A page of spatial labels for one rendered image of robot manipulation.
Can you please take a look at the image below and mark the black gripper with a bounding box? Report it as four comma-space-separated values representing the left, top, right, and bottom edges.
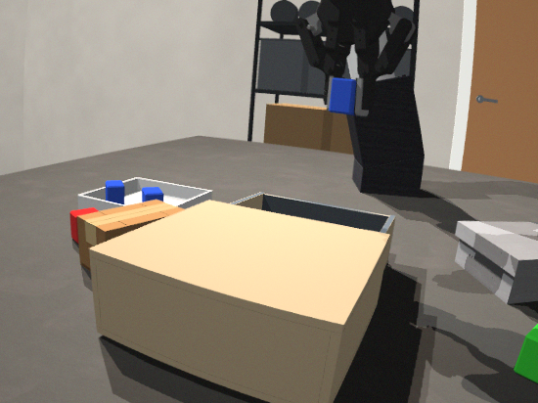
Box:
295, 0, 418, 116

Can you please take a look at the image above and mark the green block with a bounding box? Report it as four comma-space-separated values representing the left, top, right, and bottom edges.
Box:
514, 324, 538, 383

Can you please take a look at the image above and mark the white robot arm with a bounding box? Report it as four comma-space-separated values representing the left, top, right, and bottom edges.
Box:
347, 31, 395, 81

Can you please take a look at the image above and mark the brown cardboard box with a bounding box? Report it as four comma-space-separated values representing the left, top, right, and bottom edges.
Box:
77, 200, 185, 271

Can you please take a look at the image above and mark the red block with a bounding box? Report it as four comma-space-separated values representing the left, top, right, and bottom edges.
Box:
70, 207, 98, 243

